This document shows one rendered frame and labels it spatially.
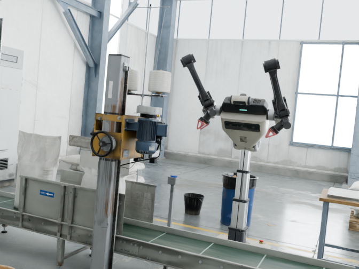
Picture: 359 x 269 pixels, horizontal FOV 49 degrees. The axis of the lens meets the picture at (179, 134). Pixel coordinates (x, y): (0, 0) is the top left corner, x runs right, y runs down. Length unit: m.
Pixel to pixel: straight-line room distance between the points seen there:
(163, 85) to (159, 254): 1.24
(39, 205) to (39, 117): 4.61
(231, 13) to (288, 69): 2.28
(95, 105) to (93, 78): 0.61
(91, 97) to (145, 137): 6.38
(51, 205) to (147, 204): 0.81
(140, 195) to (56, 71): 5.15
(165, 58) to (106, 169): 9.19
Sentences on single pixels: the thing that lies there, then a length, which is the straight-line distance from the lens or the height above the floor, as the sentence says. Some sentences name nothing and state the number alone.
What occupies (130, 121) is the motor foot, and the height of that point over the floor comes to 1.30.
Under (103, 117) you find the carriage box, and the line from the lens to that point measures 2.86.
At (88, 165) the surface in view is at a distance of 3.51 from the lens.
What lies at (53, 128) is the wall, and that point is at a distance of 8.40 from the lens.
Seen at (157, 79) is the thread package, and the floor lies 1.61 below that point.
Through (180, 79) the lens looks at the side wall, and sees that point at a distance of 11.85.
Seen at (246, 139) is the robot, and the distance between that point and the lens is 3.39.
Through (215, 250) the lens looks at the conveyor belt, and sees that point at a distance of 3.14.
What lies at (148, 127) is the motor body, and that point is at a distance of 2.76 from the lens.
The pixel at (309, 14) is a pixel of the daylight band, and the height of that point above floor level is 4.25.
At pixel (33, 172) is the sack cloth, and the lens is 3.76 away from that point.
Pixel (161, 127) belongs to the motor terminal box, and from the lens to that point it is 2.77.
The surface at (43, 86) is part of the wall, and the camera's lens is 8.11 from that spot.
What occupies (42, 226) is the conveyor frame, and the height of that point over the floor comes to 0.34.
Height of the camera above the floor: 1.39
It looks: 3 degrees down
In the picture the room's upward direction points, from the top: 5 degrees clockwise
